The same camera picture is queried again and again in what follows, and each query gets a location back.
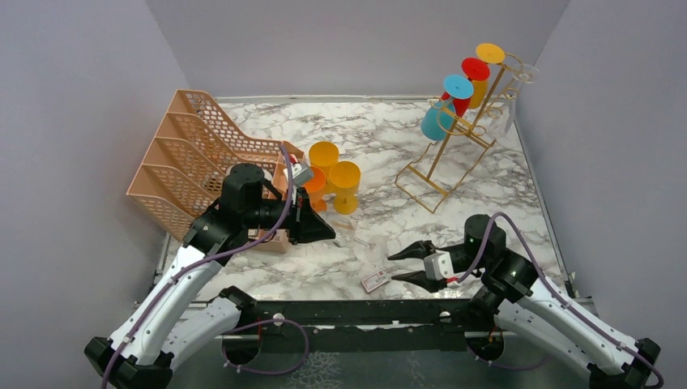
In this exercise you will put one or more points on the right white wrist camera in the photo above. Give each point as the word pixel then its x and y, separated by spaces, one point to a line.
pixel 438 266

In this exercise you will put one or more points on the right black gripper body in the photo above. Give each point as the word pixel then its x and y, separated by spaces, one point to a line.
pixel 466 258

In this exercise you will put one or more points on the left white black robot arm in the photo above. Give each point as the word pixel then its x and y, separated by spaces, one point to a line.
pixel 145 351

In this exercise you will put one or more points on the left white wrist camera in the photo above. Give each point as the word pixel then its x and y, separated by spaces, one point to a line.
pixel 301 174

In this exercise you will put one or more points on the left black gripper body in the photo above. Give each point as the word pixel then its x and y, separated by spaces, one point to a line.
pixel 300 204

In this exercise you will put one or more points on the red white staples box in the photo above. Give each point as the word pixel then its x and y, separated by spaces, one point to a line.
pixel 374 281

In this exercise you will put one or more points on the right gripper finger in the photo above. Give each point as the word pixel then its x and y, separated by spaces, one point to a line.
pixel 420 279
pixel 417 250

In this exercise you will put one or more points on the clear wine glass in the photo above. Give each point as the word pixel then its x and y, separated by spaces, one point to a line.
pixel 371 250
pixel 522 74

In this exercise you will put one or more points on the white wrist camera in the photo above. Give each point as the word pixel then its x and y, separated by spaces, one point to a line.
pixel 301 174
pixel 438 266

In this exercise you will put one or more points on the yellow wine glass top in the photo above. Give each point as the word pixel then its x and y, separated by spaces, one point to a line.
pixel 478 71

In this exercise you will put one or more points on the peach plastic file organizer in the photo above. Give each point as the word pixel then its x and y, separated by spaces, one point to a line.
pixel 194 147

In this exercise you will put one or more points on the blue plastic wine glass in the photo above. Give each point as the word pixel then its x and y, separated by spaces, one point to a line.
pixel 438 120

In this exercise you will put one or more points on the yellow plastic wine glass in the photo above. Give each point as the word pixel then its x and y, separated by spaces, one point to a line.
pixel 323 155

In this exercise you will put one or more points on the gold wire wine glass rack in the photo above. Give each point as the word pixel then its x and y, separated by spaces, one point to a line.
pixel 445 165

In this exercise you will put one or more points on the red plastic wine glass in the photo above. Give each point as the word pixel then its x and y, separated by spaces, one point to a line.
pixel 467 91

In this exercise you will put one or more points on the orange plastic wine glass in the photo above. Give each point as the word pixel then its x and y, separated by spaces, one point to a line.
pixel 315 188

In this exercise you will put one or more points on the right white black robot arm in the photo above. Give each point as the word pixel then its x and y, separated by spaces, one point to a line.
pixel 517 296

